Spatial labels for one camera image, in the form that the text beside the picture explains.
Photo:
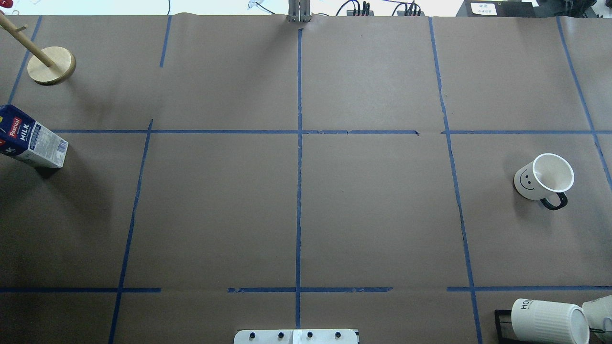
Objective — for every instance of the aluminium frame post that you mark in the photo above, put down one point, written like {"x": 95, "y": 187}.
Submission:
{"x": 299, "y": 11}

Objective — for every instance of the black power strip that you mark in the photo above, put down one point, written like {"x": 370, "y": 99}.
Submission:
{"x": 360, "y": 8}

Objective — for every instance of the black wire mug rack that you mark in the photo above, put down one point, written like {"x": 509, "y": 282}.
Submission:
{"x": 503, "y": 326}

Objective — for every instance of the white smiley face mug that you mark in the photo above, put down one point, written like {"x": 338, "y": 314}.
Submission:
{"x": 545, "y": 179}

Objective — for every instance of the wooden mug tree stand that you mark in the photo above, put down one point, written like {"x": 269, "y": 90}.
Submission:
{"x": 48, "y": 66}

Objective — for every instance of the blue Pascual milk carton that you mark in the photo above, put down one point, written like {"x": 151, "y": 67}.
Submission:
{"x": 25, "y": 139}

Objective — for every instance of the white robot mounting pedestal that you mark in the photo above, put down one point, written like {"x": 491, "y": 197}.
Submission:
{"x": 297, "y": 336}

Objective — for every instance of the white ribbed HOME mug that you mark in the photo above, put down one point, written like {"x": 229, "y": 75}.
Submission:
{"x": 545, "y": 322}

